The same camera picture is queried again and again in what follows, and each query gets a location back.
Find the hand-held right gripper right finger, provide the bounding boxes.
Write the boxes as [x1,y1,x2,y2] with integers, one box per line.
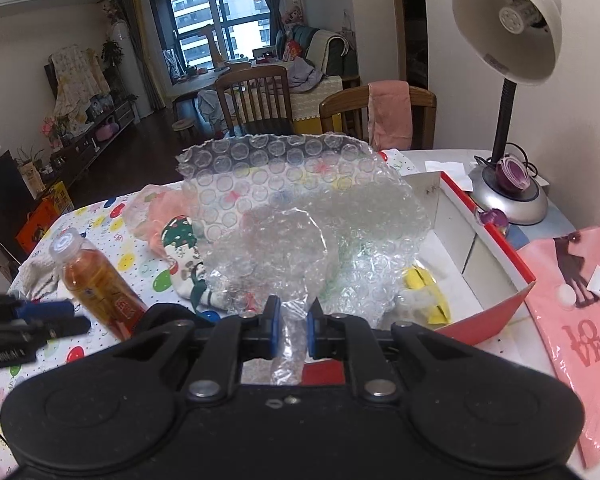
[307,299,486,398]

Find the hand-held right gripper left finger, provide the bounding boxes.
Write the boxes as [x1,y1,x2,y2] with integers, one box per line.
[105,296,281,401]

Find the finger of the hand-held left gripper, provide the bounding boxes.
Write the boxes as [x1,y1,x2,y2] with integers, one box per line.
[10,300,75,321]
[22,317,92,343]

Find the grey towel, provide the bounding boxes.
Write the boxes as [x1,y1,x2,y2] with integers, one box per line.
[16,247,63,301]

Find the clear bubble wrap sheet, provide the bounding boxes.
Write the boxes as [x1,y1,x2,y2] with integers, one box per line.
[174,131,433,386]

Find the pink mesh cloth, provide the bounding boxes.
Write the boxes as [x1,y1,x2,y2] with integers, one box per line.
[124,184,201,261]

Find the red cardboard box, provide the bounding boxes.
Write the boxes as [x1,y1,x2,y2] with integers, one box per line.
[405,170,537,347]

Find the orange juice bottle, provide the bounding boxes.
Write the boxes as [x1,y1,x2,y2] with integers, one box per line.
[48,232,150,343]

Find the orange gift box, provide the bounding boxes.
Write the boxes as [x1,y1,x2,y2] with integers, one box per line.
[15,182,76,256]

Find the balloon print tablecloth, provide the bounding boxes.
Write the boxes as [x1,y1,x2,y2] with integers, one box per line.
[0,149,426,471]

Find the black water dispenser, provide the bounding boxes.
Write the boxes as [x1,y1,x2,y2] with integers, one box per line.
[0,130,41,261]

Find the pink flower bouquet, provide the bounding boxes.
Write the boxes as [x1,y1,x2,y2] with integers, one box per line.
[39,116,66,150]

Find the dark television cabinet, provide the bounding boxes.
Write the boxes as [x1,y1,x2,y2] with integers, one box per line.
[45,100,141,181]

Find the white paper sheet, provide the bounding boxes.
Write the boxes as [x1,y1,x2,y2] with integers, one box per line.
[424,159,476,192]

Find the small purple toy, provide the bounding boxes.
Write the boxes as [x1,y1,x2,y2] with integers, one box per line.
[479,207,510,231]

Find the wooden chair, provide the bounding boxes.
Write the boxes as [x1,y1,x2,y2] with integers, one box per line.
[319,84,438,152]
[214,65,295,137]

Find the small stool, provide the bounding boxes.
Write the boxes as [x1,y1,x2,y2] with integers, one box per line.
[171,118,197,142]

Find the pink garment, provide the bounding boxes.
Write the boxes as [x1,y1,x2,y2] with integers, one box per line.
[367,80,412,152]

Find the grey clothes heap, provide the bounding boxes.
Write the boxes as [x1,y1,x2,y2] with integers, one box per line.
[196,89,231,126]

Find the floral cover cloth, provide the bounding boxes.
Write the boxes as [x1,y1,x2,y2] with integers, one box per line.
[50,46,112,121]

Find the white standing air conditioner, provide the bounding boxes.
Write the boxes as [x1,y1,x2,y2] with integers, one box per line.
[106,20,141,121]

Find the purple tape roll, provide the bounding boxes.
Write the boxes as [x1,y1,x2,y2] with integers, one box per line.
[495,156,534,189]

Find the round coffee table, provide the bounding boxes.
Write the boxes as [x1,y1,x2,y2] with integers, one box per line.
[172,62,253,111]

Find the pink gift bag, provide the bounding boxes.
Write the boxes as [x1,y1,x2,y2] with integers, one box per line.
[516,224,600,470]

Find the potted plant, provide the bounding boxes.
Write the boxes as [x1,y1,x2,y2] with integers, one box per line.
[101,40,124,67]

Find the sofa with throws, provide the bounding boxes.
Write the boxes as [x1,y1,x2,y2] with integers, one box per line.
[275,24,362,122]

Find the large window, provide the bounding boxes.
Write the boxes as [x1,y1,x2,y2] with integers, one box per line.
[147,0,281,88]

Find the silver desk lamp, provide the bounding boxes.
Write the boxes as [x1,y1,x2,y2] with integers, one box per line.
[451,0,564,226]

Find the black lamp cable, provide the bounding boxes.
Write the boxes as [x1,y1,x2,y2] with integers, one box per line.
[505,141,542,177]

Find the wooden door frame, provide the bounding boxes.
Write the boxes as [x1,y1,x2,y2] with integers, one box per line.
[389,0,431,92]

